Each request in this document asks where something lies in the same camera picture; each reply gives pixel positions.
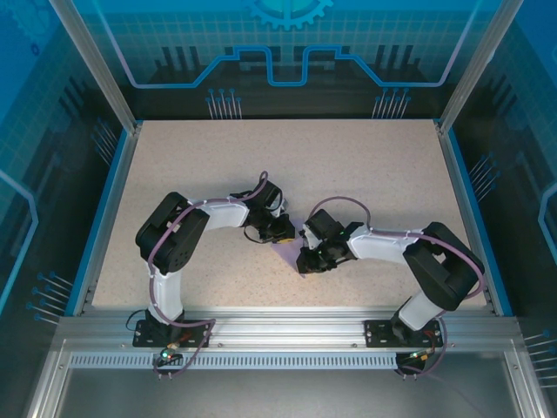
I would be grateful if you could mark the aluminium cross beam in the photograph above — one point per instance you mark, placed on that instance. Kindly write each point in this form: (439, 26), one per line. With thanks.
(287, 326)

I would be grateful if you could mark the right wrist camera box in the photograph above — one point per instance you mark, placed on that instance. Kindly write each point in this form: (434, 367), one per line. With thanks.
(311, 238)

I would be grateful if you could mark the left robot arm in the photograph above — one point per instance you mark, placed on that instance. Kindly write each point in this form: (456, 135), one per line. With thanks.
(174, 257)

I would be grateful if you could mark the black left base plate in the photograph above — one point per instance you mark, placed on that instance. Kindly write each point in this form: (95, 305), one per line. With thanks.
(143, 337)

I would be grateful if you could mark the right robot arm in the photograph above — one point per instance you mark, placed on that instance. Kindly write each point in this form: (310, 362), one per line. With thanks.
(452, 283)

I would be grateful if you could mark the lilac paper sheet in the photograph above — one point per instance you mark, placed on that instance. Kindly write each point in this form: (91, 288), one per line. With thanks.
(287, 252)

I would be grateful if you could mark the aluminium frame post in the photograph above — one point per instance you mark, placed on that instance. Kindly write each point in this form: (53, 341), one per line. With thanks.
(100, 74)
(474, 65)

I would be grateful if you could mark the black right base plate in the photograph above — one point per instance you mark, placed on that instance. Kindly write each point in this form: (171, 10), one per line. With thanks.
(378, 335)

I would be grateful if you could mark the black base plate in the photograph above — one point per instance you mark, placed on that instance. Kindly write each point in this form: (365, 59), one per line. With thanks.
(143, 337)
(378, 335)

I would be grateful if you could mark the aluminium lower frame rail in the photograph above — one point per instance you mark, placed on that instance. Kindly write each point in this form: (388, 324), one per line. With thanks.
(48, 383)
(524, 383)

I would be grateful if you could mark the aluminium side rail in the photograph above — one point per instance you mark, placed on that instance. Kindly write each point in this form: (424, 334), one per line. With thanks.
(465, 217)
(111, 209)

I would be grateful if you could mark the blue table edge strip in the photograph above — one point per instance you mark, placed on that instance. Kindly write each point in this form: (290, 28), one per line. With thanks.
(478, 217)
(97, 217)

